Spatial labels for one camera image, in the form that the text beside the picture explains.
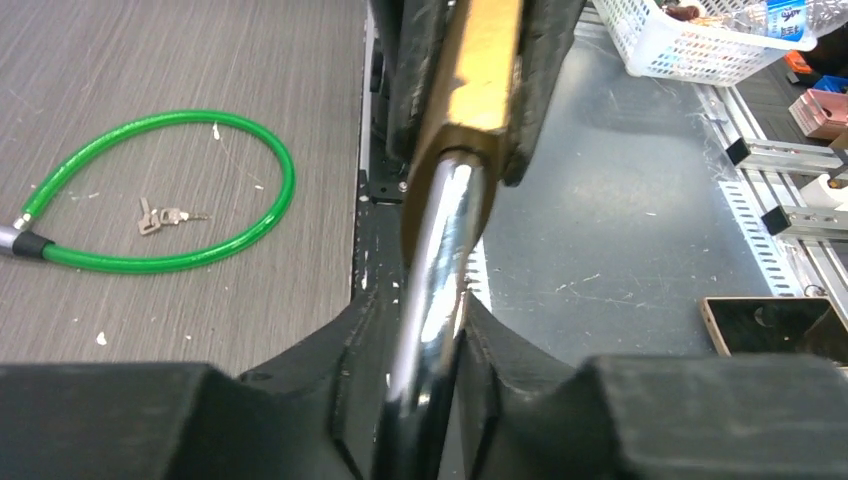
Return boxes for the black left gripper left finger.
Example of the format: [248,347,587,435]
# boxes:
[1,292,398,479]

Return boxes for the white basket right side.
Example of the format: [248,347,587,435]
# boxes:
[593,1,817,87]

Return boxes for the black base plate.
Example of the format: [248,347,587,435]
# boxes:
[351,2,407,314]

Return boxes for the clear water bottle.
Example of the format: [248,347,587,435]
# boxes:
[698,0,847,41]

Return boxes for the silver lock keys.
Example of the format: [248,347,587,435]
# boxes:
[137,197,211,236]

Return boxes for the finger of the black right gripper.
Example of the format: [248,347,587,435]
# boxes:
[501,0,586,187]
[384,0,450,166]

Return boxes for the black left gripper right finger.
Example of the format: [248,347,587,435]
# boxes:
[458,299,847,479]

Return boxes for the green cable lock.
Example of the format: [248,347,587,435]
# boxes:
[1,109,284,257]

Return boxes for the gold smartphone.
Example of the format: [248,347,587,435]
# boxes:
[699,297,847,371]

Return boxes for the brass padlock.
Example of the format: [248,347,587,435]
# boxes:
[380,0,528,480]

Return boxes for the pink box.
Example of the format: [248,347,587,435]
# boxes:
[788,89,847,141]

